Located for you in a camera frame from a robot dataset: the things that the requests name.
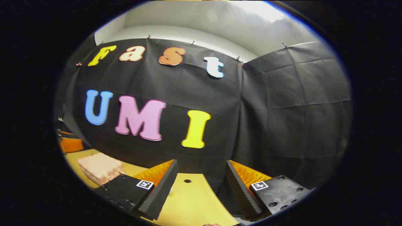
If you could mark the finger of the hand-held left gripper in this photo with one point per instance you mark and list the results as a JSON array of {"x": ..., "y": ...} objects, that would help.
[
  {"x": 66, "y": 133},
  {"x": 72, "y": 145}
]

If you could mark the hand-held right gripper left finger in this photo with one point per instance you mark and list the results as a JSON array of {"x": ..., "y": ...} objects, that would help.
[{"x": 163, "y": 188}]

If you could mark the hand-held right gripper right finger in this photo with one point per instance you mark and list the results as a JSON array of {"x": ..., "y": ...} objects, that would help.
[{"x": 240, "y": 191}]

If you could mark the pink suitcase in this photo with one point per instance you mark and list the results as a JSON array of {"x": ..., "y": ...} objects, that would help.
[{"x": 100, "y": 168}]

